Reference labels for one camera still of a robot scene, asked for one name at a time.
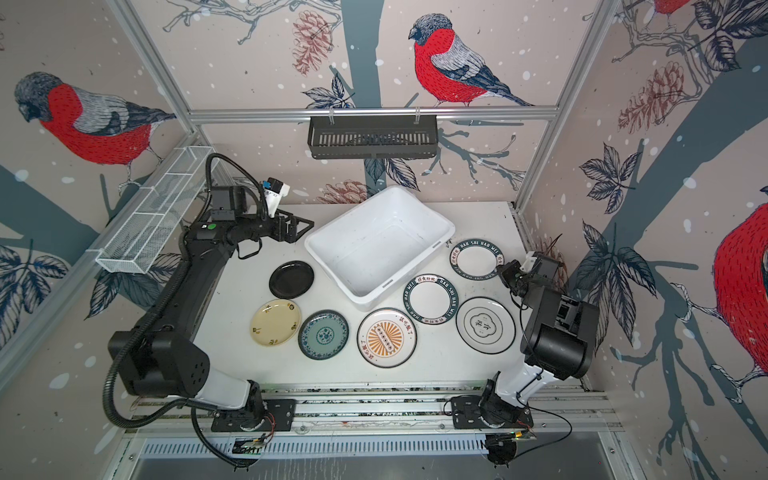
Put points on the white wire mesh basket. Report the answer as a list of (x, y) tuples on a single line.
[(142, 237)]

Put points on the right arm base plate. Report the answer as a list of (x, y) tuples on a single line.
[(471, 412)]

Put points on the green rim plate large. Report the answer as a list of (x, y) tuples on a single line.
[(430, 299)]

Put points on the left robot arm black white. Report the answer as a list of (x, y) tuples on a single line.
[(157, 358)]

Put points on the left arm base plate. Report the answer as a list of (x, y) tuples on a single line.
[(272, 415)]

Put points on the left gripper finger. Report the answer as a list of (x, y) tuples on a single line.
[(300, 234), (300, 223)]

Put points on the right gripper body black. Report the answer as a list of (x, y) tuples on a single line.
[(515, 277)]

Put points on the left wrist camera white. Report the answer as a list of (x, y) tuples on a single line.
[(274, 191)]

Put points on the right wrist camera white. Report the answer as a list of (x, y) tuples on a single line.
[(531, 262)]

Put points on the teal patterned plate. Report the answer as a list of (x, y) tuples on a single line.
[(323, 335)]

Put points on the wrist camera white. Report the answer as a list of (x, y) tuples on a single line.
[(531, 262), (274, 191)]

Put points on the black hanging wall basket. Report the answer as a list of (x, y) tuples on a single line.
[(373, 137)]

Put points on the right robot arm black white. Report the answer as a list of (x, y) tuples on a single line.
[(557, 341)]

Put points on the orange sunburst plate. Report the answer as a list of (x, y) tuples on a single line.
[(386, 338)]

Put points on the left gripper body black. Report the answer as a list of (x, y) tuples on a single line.
[(274, 228)]

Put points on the yellow plate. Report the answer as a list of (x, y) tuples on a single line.
[(275, 322)]

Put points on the white plate black outline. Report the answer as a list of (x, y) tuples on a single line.
[(485, 325)]

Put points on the white plastic bin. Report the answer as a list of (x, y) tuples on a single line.
[(378, 245)]

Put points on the green rim plate small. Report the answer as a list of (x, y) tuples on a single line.
[(476, 259)]

